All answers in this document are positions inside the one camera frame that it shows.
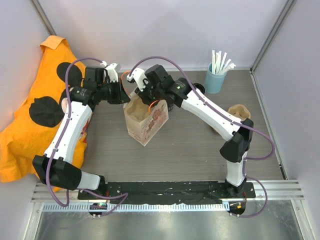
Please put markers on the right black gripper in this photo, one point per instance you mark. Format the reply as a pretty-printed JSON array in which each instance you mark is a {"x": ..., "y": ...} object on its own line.
[{"x": 142, "y": 94}]

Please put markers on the light blue straw holder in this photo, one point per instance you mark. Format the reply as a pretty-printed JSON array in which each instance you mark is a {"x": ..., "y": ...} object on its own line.
[{"x": 212, "y": 82}]

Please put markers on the orange mickey mouse bag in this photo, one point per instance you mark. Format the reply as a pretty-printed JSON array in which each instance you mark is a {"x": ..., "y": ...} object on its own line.
[{"x": 38, "y": 118}]

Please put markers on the white paper takeout bag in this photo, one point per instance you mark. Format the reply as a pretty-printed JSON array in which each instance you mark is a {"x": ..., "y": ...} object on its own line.
[{"x": 144, "y": 132}]

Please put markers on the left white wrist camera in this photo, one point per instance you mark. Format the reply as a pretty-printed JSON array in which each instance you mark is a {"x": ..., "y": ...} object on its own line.
[{"x": 112, "y": 71}]

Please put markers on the open black coffee cup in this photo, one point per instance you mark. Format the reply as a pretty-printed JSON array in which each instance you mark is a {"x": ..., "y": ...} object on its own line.
[{"x": 170, "y": 106}]

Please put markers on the pulp cup carrier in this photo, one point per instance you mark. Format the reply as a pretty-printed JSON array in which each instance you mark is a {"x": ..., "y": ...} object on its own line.
[
  {"x": 136, "y": 111},
  {"x": 239, "y": 111}
]

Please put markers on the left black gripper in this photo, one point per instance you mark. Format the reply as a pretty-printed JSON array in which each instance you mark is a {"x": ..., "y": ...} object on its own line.
[{"x": 122, "y": 96}]

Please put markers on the lidded black coffee cup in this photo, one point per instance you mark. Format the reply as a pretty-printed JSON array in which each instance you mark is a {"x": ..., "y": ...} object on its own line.
[{"x": 199, "y": 87}]

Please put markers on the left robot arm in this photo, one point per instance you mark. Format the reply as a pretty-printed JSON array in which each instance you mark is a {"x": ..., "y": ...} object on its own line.
[{"x": 56, "y": 164}]

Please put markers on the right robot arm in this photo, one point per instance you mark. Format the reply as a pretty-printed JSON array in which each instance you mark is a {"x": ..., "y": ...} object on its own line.
[{"x": 156, "y": 83}]

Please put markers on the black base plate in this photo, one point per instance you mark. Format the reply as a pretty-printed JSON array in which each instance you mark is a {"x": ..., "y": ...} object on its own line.
[{"x": 178, "y": 192}]

